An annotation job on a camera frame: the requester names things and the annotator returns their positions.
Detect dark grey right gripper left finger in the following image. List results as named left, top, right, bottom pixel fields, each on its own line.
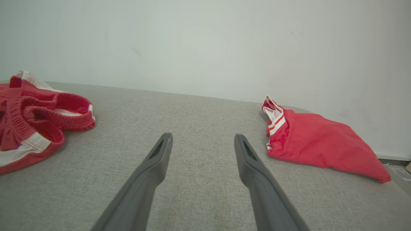
left=91, top=133, right=173, bottom=231

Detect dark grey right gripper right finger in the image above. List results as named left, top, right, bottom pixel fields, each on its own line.
left=234, top=134, right=310, bottom=231

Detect red white basketball jersey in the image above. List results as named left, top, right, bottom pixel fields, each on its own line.
left=261, top=96, right=392, bottom=184

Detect red shorts with white stripes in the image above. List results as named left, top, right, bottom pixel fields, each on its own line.
left=0, top=70, right=96, bottom=175

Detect grey fabric sofa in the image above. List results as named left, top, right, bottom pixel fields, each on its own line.
left=0, top=80, right=411, bottom=231

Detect white wall skirting board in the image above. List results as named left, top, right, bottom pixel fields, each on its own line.
left=376, top=153, right=411, bottom=162

